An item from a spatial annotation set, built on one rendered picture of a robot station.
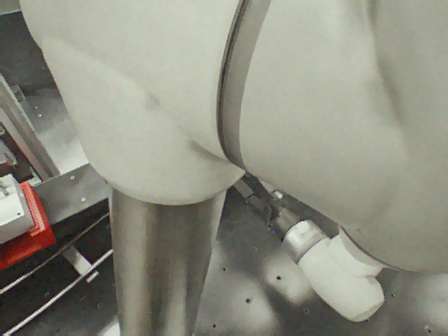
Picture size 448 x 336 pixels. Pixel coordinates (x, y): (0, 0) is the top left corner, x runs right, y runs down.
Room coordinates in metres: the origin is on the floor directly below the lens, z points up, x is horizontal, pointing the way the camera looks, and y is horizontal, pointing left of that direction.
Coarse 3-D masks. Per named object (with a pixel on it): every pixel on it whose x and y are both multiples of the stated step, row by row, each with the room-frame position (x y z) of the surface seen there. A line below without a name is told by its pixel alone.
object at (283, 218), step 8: (264, 208) 0.41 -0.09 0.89; (272, 208) 0.39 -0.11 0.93; (280, 208) 0.38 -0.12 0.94; (272, 216) 0.39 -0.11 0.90; (280, 216) 0.36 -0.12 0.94; (288, 216) 0.36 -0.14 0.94; (296, 216) 0.36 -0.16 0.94; (272, 224) 0.38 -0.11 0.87; (280, 224) 0.35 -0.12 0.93; (288, 224) 0.34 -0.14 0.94; (272, 232) 0.35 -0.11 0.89; (280, 232) 0.33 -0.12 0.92; (280, 240) 0.32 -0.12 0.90
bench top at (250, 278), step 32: (256, 192) 0.62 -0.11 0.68; (224, 224) 0.50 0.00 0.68; (256, 224) 0.50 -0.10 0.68; (320, 224) 0.50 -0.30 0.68; (32, 256) 0.39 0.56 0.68; (64, 256) 0.39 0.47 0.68; (96, 256) 0.39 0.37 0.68; (224, 256) 0.39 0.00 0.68; (256, 256) 0.39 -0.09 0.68; (288, 256) 0.39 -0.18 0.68; (0, 288) 0.29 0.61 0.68; (32, 288) 0.29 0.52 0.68; (96, 288) 0.30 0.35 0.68; (224, 288) 0.30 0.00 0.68; (256, 288) 0.30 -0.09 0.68; (288, 288) 0.30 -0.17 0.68; (384, 288) 0.30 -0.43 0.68; (416, 288) 0.29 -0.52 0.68; (0, 320) 0.21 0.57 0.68; (64, 320) 0.21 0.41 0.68; (96, 320) 0.21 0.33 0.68; (224, 320) 0.22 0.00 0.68; (256, 320) 0.22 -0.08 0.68; (288, 320) 0.22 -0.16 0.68; (320, 320) 0.21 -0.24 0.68; (384, 320) 0.21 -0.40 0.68; (416, 320) 0.21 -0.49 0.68
